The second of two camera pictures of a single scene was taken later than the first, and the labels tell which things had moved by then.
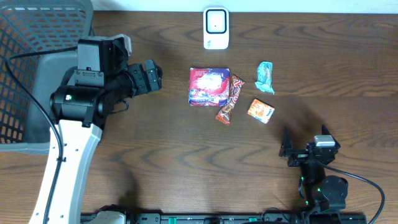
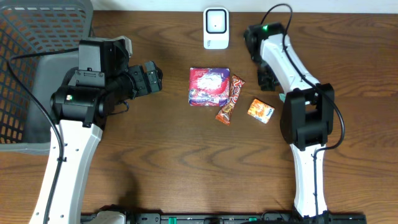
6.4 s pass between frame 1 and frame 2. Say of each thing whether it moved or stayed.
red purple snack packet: stayed
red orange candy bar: stayed
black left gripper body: stayed
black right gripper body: moved
